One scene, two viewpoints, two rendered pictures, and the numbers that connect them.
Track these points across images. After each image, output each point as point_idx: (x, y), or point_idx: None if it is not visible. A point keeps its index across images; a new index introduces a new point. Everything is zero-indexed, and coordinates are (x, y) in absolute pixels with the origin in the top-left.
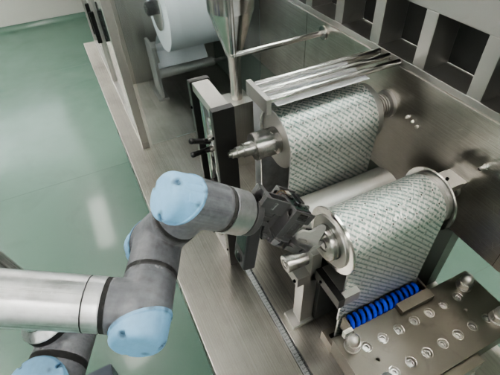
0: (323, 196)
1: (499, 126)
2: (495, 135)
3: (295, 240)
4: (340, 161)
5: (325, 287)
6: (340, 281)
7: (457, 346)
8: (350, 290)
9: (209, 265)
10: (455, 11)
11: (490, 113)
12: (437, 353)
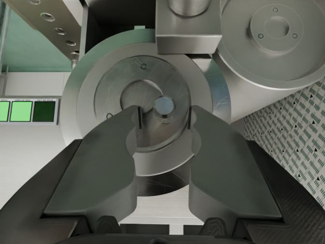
0: (256, 107)
1: (144, 216)
2: (144, 206)
3: None
4: (268, 140)
5: None
6: (107, 10)
7: (45, 24)
8: (82, 15)
9: None
10: None
11: (156, 221)
12: (32, 7)
